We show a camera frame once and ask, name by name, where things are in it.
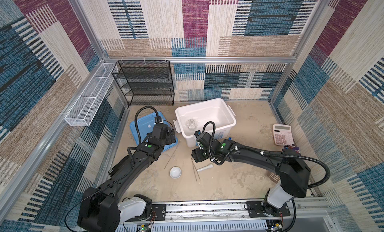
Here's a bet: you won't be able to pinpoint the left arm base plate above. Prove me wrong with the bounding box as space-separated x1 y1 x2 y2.
127 204 167 222

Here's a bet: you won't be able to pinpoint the white ceramic pestle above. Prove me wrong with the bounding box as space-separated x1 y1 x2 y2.
197 164 214 173

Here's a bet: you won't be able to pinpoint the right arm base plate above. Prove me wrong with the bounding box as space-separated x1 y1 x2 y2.
244 200 291 218

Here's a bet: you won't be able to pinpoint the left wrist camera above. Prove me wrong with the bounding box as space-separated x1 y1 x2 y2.
154 116 163 124

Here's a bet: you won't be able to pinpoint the white ceramic mortar bowl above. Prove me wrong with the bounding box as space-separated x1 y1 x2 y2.
170 167 182 179

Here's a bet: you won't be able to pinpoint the pink calculator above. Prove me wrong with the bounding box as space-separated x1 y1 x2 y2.
273 124 294 146

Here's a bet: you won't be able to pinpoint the metal tweezers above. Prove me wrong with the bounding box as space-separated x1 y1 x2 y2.
191 158 201 182

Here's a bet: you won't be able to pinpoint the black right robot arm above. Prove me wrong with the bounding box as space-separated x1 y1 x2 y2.
192 129 331 209

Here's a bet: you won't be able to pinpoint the black wire shelf rack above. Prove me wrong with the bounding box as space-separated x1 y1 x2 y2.
112 60 175 106

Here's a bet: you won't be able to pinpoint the white plastic storage bin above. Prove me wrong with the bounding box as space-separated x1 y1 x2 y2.
174 98 237 148

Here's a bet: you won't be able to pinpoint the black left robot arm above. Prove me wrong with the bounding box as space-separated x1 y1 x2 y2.
77 106 176 232

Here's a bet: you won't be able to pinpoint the white mesh wall basket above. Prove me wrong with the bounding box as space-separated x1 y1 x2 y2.
65 63 115 127

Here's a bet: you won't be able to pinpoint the pink cup of markers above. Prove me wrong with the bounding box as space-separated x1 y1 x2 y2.
283 144 300 154

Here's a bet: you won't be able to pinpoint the blue plastic bin lid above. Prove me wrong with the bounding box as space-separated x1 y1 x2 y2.
130 112 179 152

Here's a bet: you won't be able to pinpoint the brown wooden tool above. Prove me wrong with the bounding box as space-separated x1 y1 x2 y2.
267 172 280 183

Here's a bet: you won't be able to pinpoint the glass flask with stopper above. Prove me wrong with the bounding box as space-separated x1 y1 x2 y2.
186 119 197 131

